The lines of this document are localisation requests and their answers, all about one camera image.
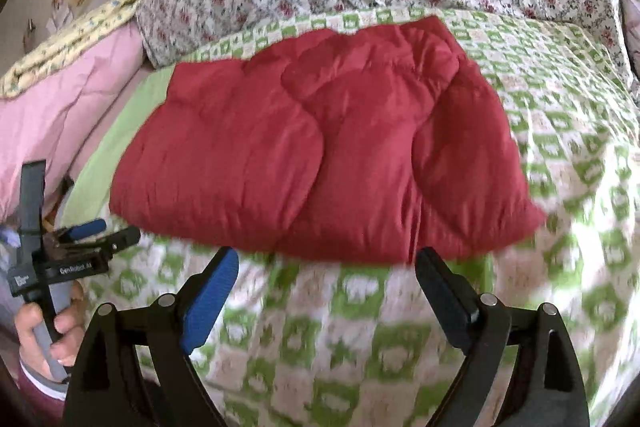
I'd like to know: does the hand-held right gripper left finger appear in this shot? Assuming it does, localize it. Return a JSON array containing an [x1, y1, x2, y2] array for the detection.
[[62, 246, 241, 427]]

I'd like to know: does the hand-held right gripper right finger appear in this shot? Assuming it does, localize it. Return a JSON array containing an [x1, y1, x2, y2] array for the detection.
[[415, 247, 592, 427]]

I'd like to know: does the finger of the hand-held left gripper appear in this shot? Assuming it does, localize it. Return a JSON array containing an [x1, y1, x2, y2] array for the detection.
[[59, 227, 142, 259], [54, 219, 109, 244]]

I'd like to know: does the red puffer jacket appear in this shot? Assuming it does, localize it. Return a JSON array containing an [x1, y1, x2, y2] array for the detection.
[[109, 16, 549, 266]]

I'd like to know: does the person's left forearm maroon sleeve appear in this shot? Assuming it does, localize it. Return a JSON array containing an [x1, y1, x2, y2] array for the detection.
[[17, 357, 72, 424]]

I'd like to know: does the person's left hand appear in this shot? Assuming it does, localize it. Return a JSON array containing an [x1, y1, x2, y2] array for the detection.
[[14, 281, 87, 381]]

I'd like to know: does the pink blanket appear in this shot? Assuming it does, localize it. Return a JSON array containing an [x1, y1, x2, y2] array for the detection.
[[0, 24, 152, 222]]

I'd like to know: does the green and white patterned blanket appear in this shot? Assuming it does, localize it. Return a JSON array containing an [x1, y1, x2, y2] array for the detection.
[[59, 6, 640, 427]]

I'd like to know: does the yellow floral quilt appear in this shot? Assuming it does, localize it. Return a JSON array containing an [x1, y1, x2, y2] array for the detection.
[[0, 0, 152, 98]]

